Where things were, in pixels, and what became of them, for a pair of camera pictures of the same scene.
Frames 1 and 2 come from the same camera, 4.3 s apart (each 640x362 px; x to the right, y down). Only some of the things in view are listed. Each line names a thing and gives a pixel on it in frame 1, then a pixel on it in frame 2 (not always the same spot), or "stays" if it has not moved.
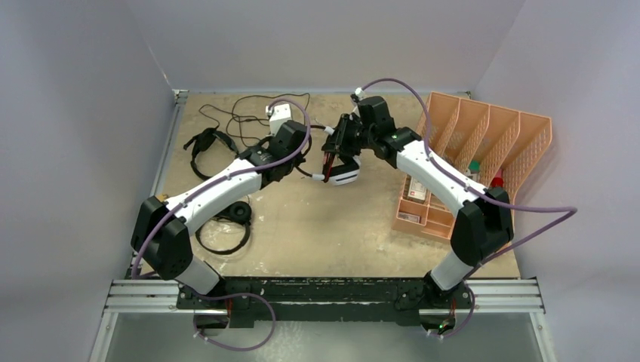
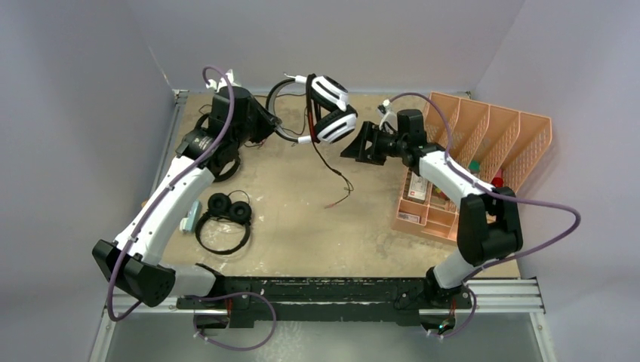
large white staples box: (416, 189) stays
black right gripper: (340, 142) to (357, 150)
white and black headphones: (346, 173) to (335, 120)
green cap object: (475, 166) stays
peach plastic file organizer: (490, 146) stays
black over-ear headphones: (238, 213) stays
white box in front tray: (409, 217) stays
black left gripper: (300, 160) to (268, 121)
